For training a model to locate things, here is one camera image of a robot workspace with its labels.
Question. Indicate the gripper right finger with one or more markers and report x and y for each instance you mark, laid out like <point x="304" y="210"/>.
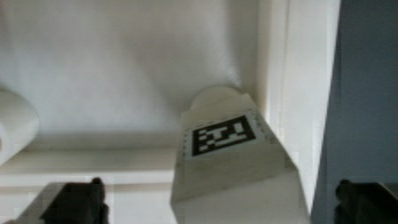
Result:
<point x="366" y="203"/>

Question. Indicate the white square tabletop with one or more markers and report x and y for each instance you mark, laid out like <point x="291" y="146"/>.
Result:
<point x="106" y="60"/>

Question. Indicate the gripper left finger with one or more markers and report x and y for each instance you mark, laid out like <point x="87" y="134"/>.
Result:
<point x="78" y="206"/>

